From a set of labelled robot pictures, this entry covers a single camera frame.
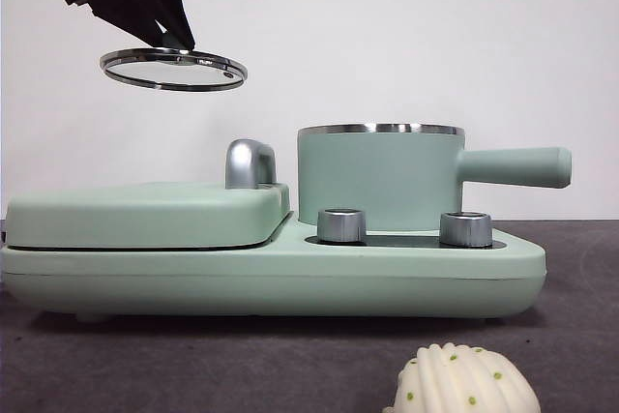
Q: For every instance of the green griddle lid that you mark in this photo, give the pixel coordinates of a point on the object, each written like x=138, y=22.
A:
x=135, y=219

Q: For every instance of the glass pot lid green knob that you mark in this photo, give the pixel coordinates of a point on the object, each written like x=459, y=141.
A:
x=169, y=72

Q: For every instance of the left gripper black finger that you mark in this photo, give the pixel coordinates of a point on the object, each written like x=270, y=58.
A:
x=130, y=21
x=176, y=11

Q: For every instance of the ribbed white bun green dots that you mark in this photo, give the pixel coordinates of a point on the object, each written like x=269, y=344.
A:
x=459, y=384

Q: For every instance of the silver control knob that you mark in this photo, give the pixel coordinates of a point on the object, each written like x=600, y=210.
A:
x=465, y=230
x=341, y=227

